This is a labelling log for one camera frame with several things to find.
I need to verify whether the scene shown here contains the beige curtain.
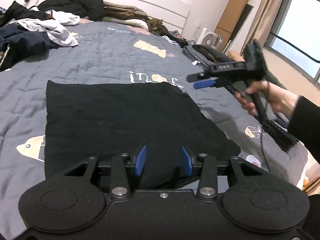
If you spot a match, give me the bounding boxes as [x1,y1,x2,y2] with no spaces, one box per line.
[241,0,292,53]

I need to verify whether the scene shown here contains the brown folded blanket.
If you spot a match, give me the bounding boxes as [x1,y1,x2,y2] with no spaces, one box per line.
[102,16,150,31]

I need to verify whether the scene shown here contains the person's right hand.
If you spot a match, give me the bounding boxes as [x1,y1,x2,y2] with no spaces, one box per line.
[234,81,300,120]

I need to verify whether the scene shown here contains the olive folded blanket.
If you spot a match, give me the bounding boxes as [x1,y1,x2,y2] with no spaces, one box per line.
[102,1,148,21]

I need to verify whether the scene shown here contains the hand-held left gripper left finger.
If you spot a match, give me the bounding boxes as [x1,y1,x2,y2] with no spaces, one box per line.
[61,144,147,200]

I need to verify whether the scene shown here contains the grey quilted blanket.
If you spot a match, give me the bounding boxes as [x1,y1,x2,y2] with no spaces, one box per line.
[0,20,308,230]

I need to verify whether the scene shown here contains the navy dotted cloth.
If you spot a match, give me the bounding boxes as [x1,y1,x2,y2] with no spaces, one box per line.
[225,85,300,151]

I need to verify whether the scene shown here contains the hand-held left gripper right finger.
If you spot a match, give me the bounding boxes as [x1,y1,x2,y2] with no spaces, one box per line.
[181,146,271,198]

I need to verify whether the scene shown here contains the black crumpled garment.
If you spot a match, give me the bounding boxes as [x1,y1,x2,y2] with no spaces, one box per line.
[0,1,51,27]

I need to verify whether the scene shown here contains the dark green folded garment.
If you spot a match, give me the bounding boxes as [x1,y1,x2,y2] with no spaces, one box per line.
[197,44,233,63]

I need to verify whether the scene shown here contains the light grey shirt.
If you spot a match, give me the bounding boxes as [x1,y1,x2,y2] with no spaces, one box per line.
[16,19,80,48]

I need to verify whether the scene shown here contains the tabby cat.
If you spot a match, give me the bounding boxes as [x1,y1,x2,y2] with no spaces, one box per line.
[146,19,171,37]

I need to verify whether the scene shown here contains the person's right forearm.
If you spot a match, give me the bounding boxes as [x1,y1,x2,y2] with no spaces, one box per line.
[287,95,320,167]

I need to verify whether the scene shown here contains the cardboard roll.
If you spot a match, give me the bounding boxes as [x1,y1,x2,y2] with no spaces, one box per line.
[214,0,253,46]

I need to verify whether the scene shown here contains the window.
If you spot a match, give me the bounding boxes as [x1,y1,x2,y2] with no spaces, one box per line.
[265,0,320,83]

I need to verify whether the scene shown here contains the grey folded pants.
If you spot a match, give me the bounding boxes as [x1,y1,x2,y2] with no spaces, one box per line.
[182,44,213,68]

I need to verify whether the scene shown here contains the white sweatshirt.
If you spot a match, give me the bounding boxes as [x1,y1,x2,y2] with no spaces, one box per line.
[51,10,81,26]

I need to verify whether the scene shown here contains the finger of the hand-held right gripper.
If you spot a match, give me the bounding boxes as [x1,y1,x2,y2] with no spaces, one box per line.
[186,71,218,83]
[193,79,226,90]

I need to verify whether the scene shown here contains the white fan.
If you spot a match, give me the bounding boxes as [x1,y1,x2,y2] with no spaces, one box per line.
[196,28,223,48]

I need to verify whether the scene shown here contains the black cable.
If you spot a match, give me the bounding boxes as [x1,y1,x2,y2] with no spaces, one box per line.
[259,120,273,173]

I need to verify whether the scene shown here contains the black t-shirt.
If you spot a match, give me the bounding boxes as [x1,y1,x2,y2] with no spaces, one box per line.
[44,80,242,190]

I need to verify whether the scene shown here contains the navy garment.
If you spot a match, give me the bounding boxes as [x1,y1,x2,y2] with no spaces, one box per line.
[0,24,61,71]

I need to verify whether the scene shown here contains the black puffer jacket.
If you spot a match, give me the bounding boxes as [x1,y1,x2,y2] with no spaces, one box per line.
[37,0,105,22]

